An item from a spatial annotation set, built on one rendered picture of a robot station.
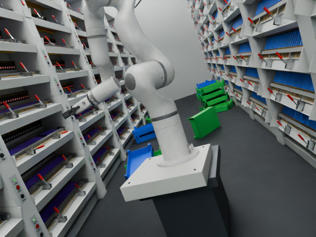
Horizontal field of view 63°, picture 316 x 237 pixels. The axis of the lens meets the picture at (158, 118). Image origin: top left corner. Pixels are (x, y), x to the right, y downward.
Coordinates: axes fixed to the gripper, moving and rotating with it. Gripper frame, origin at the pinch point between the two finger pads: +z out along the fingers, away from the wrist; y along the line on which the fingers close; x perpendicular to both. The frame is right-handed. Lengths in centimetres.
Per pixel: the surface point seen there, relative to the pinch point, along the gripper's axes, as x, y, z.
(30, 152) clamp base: -6.5, -15.3, 20.5
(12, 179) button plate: -12.3, -35.5, 19.7
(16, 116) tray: 11.6, -15.3, 15.3
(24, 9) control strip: 70, 34, 2
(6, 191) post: -14.6, -39.7, 21.5
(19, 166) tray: -9.2, -28.3, 19.5
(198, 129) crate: -67, 94, -46
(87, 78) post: 23, 100, 16
